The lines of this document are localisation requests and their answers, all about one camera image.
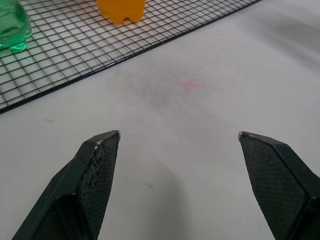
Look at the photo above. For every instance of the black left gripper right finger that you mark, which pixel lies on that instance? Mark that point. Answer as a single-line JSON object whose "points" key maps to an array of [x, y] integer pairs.
{"points": [[277, 187]]}

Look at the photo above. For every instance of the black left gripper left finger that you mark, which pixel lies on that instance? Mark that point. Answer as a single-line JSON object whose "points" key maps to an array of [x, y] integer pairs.
{"points": [[82, 190]]}

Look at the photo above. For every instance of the green plastic bottle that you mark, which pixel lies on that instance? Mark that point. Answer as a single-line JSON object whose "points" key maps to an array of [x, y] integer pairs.
{"points": [[12, 27]]}

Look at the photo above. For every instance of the orange plastic bottle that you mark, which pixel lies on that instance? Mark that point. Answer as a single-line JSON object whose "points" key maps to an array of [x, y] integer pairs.
{"points": [[121, 10]]}

